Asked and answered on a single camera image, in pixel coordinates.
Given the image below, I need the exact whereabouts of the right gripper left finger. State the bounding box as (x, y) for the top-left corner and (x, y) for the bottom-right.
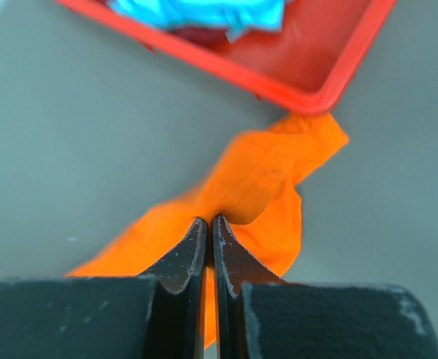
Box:
(142, 218), (207, 358)

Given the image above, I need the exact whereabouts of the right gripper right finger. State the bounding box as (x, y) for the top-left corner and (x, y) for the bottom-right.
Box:
(213, 215), (290, 358)

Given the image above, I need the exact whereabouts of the orange t shirt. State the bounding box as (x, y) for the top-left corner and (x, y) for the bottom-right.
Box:
(0, 111), (350, 349)

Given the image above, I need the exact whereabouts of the red plastic bin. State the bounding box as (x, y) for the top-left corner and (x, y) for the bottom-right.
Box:
(60, 1), (395, 114)

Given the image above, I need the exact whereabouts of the blue t shirt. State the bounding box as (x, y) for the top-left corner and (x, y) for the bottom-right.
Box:
(106, 0), (289, 40)

